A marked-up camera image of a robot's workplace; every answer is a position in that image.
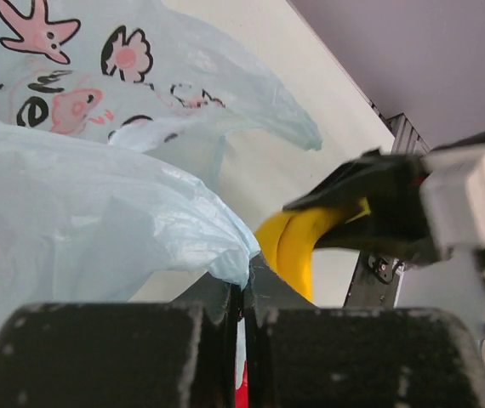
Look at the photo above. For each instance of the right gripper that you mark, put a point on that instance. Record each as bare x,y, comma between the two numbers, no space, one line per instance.
396,225

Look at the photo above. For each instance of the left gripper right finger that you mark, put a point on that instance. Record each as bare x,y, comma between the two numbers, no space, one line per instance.
302,356

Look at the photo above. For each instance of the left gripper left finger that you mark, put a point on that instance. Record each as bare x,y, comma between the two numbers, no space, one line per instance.
176,354

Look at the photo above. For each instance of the yellow fake fruit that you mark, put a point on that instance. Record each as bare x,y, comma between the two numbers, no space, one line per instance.
288,238

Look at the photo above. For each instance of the light blue plastic bag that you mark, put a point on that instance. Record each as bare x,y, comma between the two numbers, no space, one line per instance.
114,117

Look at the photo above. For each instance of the red fake apple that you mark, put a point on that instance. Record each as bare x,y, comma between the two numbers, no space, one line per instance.
241,391

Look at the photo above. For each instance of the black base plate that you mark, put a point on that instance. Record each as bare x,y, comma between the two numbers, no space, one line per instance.
374,282

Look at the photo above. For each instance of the aluminium frame rail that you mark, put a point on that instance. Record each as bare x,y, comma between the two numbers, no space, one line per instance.
406,137

